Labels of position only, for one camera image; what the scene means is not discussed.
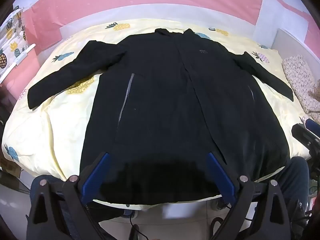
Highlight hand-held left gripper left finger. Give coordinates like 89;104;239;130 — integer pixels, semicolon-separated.
26;152;111;240

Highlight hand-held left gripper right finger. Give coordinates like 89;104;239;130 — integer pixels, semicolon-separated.
206;152;292;240

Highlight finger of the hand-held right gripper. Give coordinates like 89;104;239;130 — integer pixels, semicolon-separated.
291;117;320;146

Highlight black jacket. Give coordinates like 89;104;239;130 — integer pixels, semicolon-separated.
27;27;294;204

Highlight person's dark blue pants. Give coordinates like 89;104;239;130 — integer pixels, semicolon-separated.
29;156;312;240

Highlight floral pillow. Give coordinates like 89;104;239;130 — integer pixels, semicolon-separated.
282;55;320;121

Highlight yellow pineapple print bedsheet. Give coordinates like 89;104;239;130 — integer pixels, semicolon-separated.
1;19;313;211

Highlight cardboard box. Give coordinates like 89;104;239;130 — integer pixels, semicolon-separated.
0;152;23;178

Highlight white headboard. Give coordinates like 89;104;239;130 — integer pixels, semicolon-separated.
271;27;320;68

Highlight white pineapple print cloth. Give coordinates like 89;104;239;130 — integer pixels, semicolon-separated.
0;5;32;71

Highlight black cable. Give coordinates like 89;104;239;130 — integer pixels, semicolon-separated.
128;214;141;240

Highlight white rail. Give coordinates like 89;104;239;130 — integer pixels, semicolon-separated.
0;44;37;83

